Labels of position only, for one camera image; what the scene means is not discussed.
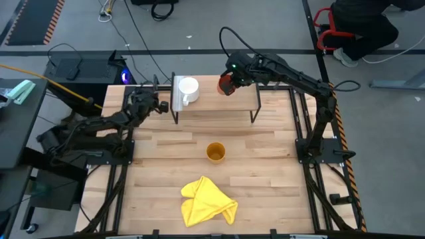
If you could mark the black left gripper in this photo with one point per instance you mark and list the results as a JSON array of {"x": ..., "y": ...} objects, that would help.
[{"x": 142, "y": 103}]

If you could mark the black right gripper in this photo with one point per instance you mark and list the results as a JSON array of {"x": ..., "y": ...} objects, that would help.
[{"x": 240, "y": 69}]

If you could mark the orange cup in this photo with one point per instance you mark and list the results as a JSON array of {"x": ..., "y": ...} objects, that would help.
[{"x": 221, "y": 85}]

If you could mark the wooden shelf with black legs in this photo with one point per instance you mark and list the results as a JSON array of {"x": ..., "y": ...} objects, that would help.
[{"x": 212, "y": 99}]

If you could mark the white ceramic mug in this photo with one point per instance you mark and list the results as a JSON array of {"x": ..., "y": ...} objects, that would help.
[{"x": 188, "y": 87}]

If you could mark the mustard yellow cup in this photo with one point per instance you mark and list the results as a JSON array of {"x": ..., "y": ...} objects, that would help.
[{"x": 216, "y": 152}]

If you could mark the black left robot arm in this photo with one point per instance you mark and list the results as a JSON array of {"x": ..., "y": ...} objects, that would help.
[{"x": 89, "y": 132}]

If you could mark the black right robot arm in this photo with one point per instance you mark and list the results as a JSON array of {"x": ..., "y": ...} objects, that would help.
[{"x": 299, "y": 79}]

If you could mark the black computer tower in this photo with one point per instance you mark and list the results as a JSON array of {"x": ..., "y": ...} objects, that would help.
[{"x": 93, "y": 73}]

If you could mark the small black device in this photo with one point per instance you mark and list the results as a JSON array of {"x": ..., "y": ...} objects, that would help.
[{"x": 73, "y": 73}]

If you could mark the red metal stool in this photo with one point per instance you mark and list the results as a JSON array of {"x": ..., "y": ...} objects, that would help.
[{"x": 323, "y": 33}]

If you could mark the yellow cloth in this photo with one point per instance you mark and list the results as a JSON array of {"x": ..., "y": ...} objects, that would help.
[{"x": 206, "y": 202}]

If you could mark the mint green stapler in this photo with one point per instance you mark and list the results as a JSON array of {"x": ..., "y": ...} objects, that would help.
[{"x": 21, "y": 91}]

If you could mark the black wheeled stand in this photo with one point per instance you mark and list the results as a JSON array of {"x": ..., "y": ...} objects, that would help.
[{"x": 56, "y": 186}]

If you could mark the black side table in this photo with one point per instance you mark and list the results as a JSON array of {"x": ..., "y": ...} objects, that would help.
[{"x": 20, "y": 126}]

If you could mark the orange black hazard tape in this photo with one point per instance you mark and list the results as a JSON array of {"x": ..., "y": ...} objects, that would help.
[{"x": 345, "y": 149}]

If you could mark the black hazard-striped floor mat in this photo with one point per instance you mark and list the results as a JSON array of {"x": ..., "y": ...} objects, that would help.
[{"x": 33, "y": 20}]

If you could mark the person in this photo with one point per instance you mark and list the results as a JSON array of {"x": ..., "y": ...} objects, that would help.
[{"x": 365, "y": 23}]

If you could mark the grey metal beam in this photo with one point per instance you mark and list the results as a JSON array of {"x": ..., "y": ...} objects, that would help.
[{"x": 398, "y": 82}]

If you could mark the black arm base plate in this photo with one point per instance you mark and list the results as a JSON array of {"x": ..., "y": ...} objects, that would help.
[
  {"x": 109, "y": 160},
  {"x": 330, "y": 147}
]

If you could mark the black metal table frame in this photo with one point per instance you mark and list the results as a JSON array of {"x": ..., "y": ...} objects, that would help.
[{"x": 116, "y": 199}]

